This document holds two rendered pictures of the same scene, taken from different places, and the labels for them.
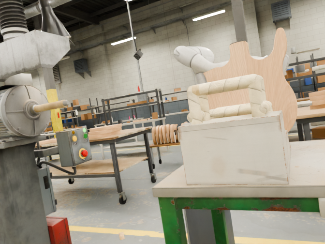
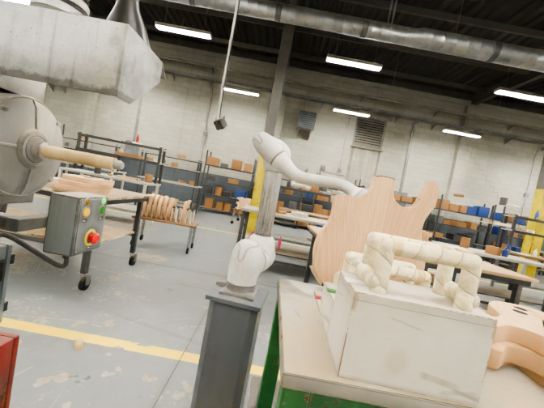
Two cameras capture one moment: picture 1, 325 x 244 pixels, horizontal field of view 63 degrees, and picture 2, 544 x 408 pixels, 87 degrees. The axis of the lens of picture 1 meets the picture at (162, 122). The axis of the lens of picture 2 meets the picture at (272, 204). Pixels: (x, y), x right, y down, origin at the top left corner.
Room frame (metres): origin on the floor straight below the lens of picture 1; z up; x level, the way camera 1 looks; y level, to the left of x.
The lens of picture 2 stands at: (0.35, 0.36, 1.26)
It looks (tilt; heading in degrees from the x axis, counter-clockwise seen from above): 3 degrees down; 335
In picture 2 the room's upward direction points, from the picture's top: 11 degrees clockwise
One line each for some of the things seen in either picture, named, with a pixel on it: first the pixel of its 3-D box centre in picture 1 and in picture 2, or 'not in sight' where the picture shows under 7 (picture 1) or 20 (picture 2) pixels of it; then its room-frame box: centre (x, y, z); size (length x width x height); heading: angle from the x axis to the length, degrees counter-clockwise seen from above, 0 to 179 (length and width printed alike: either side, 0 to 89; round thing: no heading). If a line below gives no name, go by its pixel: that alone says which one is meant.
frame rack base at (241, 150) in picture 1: (234, 147); (401, 330); (0.76, -0.19, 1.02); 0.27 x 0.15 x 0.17; 64
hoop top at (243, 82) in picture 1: (221, 85); (430, 253); (0.72, -0.17, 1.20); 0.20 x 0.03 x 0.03; 63
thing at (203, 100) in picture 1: (203, 105); (370, 259); (0.83, -0.14, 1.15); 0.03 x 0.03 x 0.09
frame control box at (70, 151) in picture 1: (63, 153); (52, 227); (1.54, 0.60, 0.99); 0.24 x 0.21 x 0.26; 65
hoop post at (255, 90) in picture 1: (256, 98); (467, 285); (0.68, -0.25, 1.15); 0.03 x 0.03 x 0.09
